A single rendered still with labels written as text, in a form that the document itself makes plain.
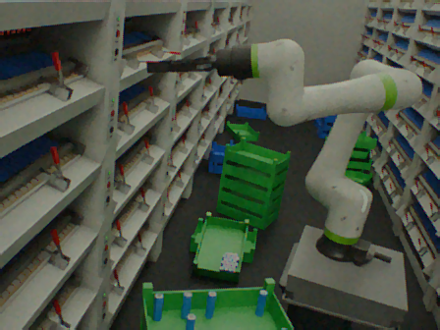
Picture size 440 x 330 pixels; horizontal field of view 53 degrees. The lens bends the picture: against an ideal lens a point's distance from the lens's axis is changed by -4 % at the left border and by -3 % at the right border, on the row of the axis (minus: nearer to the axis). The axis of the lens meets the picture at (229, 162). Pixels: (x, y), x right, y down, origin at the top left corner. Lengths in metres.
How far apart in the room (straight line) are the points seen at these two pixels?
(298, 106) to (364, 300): 0.62
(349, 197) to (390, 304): 0.35
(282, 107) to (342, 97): 0.19
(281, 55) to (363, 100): 0.31
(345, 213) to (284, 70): 0.55
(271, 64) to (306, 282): 0.67
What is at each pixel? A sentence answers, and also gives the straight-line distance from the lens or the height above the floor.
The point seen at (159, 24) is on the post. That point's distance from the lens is 1.77.
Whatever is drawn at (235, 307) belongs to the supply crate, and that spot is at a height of 0.48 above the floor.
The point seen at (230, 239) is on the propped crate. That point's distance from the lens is 2.17.
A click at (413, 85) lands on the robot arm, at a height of 0.98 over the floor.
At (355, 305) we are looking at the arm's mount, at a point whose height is 0.34.
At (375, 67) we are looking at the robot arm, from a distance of 1.59.
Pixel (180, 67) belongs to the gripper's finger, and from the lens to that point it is 1.26.
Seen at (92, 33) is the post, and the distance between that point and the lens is 1.10.
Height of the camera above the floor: 1.16
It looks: 20 degrees down
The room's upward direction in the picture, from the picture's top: 9 degrees clockwise
